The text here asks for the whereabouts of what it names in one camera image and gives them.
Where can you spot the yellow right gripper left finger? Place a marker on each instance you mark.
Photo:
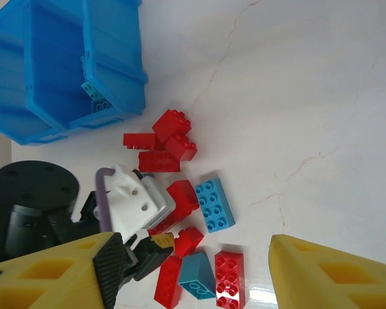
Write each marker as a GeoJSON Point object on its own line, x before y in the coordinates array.
{"type": "Point", "coordinates": [45, 283]}

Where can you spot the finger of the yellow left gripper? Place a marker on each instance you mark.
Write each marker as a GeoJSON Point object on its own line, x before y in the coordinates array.
{"type": "Point", "coordinates": [164, 241]}

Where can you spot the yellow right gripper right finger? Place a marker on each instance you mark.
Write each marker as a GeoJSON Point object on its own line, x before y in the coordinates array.
{"type": "Point", "coordinates": [328, 280]}

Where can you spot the red two-by-four lego brick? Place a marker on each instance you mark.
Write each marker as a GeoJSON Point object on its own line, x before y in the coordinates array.
{"type": "Point", "coordinates": [167, 283]}
{"type": "Point", "coordinates": [183, 196]}
{"type": "Point", "coordinates": [230, 280]}
{"type": "Point", "coordinates": [159, 161]}
{"type": "Point", "coordinates": [140, 141]}

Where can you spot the light blue two-by-four lego brick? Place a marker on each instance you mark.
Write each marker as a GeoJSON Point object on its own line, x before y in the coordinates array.
{"type": "Point", "coordinates": [214, 206]}

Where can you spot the teal small lego brick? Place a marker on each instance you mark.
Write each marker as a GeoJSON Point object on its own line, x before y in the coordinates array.
{"type": "Point", "coordinates": [91, 89]}

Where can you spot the red two-by-two lego brick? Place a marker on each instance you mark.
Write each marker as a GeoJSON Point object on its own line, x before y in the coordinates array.
{"type": "Point", "coordinates": [189, 241]}
{"type": "Point", "coordinates": [181, 148]}
{"type": "Point", "coordinates": [169, 125]}

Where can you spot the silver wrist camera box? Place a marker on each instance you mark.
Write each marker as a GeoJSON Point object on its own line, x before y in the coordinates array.
{"type": "Point", "coordinates": [159, 199]}

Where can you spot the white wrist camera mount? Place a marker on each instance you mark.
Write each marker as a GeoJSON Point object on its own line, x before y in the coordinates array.
{"type": "Point", "coordinates": [128, 206]}

